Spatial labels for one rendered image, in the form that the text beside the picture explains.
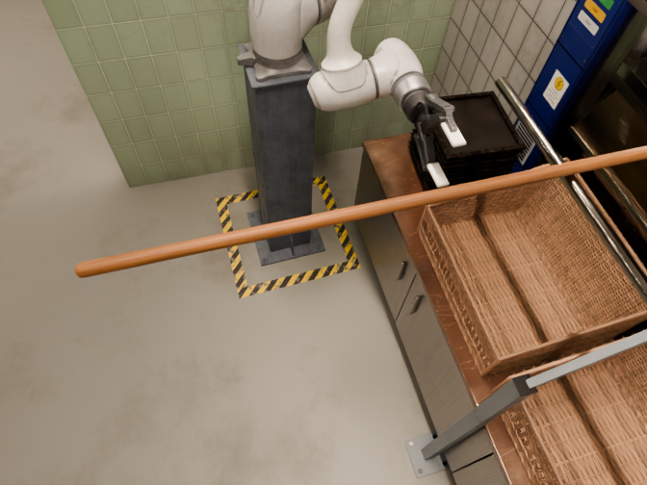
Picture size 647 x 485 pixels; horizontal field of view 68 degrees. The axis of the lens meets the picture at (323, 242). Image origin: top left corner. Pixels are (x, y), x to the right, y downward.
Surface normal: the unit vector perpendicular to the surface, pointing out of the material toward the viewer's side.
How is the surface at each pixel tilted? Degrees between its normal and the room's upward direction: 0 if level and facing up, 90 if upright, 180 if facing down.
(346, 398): 0
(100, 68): 90
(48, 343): 0
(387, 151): 0
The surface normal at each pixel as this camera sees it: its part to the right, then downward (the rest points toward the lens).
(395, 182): 0.04, -0.54
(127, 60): 0.27, 0.82
